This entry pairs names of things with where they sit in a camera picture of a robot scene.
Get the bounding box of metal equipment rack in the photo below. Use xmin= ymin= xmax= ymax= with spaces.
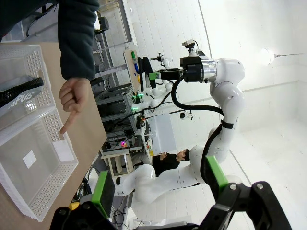
xmin=95 ymin=83 xmax=135 ymax=150

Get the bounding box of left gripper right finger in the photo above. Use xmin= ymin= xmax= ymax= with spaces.
xmin=199 ymin=155 xmax=292 ymax=230

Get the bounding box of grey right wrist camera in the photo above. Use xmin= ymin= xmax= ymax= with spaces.
xmin=181 ymin=38 xmax=197 ymax=57

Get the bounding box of grey CAMPUS pencil case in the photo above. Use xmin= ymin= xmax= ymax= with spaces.
xmin=0 ymin=75 xmax=45 ymax=118

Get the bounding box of small camera on stand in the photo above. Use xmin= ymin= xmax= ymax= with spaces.
xmin=179 ymin=110 xmax=194 ymax=121

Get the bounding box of seated person in black shirt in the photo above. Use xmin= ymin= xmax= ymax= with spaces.
xmin=152 ymin=148 xmax=191 ymax=178

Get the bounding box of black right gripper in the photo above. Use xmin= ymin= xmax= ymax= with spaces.
xmin=149 ymin=56 xmax=204 ymax=83

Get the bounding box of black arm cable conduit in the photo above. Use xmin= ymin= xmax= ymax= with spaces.
xmin=171 ymin=78 xmax=237 ymax=131
xmin=0 ymin=76 xmax=45 ymax=109

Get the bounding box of wooden board with coloured items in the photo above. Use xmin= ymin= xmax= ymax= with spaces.
xmin=123 ymin=49 xmax=141 ymax=91

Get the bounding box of wooden stool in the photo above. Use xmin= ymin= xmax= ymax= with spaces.
xmin=100 ymin=153 xmax=135 ymax=178

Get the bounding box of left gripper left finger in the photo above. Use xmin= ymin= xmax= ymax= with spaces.
xmin=49 ymin=170 xmax=120 ymax=230

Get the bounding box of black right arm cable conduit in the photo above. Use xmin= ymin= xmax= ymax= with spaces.
xmin=171 ymin=78 xmax=237 ymax=131

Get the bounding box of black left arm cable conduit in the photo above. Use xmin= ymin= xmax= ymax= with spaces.
xmin=0 ymin=76 xmax=45 ymax=109

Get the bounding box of white perforated plastic basket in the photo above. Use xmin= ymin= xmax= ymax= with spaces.
xmin=0 ymin=107 xmax=79 ymax=222
xmin=0 ymin=44 xmax=57 ymax=131

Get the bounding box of round ceiling lamp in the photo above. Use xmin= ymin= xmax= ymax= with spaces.
xmin=260 ymin=47 xmax=275 ymax=67

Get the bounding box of person's left forearm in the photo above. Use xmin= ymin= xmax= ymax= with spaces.
xmin=57 ymin=0 xmax=100 ymax=81

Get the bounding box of person in dark fleece jacket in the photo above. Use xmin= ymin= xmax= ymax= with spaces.
xmin=0 ymin=0 xmax=60 ymax=43

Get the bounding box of person's left hand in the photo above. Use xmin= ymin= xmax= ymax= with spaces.
xmin=59 ymin=77 xmax=91 ymax=134

